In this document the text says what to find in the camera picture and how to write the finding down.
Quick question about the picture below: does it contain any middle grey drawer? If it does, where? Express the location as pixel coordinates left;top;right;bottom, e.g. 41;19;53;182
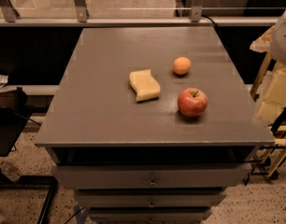
75;190;226;208

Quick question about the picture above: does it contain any black power cable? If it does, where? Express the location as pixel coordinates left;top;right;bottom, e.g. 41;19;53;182
201;14;220;29

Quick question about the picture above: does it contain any top grey drawer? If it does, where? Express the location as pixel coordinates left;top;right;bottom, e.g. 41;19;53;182
51;163;251;189

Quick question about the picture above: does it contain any bottom grey drawer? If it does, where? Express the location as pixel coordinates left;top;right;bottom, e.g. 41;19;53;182
89;208;211;222

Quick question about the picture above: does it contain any small orange fruit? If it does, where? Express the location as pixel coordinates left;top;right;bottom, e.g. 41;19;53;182
173;57;192;76

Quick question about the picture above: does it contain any black side table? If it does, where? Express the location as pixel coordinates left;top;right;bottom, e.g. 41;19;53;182
0;88;34;157

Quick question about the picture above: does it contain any grey drawer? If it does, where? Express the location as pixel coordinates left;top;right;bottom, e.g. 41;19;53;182
75;190;226;208
51;163;251;189
89;208;211;222

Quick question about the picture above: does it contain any red apple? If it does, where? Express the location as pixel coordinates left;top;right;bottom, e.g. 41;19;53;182
178;88;208;118

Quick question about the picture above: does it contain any metal glass railing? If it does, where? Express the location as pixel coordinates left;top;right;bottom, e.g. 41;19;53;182
0;0;286;27

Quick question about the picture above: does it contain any yellow sponge block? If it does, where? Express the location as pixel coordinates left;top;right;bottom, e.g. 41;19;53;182
129;69;161;102

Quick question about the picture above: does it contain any grey drawer cabinet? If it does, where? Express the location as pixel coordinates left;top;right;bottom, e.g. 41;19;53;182
34;26;277;224

